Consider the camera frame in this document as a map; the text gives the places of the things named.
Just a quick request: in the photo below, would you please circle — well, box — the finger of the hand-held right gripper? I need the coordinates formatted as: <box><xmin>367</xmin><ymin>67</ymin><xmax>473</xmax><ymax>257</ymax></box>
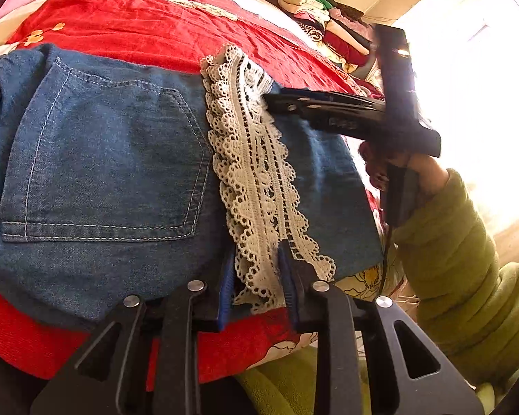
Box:
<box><xmin>268</xmin><ymin>87</ymin><xmax>388</xmax><ymax>112</ymax></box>
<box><xmin>264</xmin><ymin>94</ymin><xmax>388</xmax><ymax>118</ymax></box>

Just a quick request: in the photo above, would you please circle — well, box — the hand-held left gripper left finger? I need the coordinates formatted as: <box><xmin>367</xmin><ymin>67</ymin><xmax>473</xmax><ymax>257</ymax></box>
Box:
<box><xmin>30</xmin><ymin>254</ymin><xmax>238</xmax><ymax>415</ymax></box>

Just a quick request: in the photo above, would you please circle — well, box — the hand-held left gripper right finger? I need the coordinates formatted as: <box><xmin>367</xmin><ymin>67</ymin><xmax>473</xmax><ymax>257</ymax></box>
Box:
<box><xmin>278</xmin><ymin>241</ymin><xmax>485</xmax><ymax>415</ymax></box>

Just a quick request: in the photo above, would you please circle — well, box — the blue denim pants lace trim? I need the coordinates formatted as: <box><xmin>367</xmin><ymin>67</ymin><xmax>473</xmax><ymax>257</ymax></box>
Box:
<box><xmin>0</xmin><ymin>43</ymin><xmax>383</xmax><ymax>333</ymax></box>

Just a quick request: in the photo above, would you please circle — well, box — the person's right forearm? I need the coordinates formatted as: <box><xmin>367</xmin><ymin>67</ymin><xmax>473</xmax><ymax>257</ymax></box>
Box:
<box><xmin>391</xmin><ymin>168</ymin><xmax>519</xmax><ymax>394</ymax></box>

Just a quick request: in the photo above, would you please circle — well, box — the person's right hand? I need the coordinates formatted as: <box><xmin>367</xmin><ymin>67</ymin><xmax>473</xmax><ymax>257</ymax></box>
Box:
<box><xmin>359</xmin><ymin>140</ymin><xmax>449</xmax><ymax>208</ymax></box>

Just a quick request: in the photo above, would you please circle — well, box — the pile of folded clothes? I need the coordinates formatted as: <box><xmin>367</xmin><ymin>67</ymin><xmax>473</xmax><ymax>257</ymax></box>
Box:
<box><xmin>278</xmin><ymin>0</ymin><xmax>383</xmax><ymax>91</ymax></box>

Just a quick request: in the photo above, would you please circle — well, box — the green fleece jacket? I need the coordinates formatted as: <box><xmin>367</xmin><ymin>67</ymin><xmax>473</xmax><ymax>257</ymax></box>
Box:
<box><xmin>236</xmin><ymin>346</ymin><xmax>373</xmax><ymax>415</ymax></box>

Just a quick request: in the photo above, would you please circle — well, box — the cream bed sheet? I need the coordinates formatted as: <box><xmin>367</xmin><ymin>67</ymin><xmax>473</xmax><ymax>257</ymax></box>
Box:
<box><xmin>125</xmin><ymin>0</ymin><xmax>325</xmax><ymax>53</ymax></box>

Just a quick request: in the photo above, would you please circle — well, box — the red floral quilt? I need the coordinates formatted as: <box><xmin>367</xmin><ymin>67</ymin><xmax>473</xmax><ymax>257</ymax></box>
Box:
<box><xmin>0</xmin><ymin>0</ymin><xmax>405</xmax><ymax>392</ymax></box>

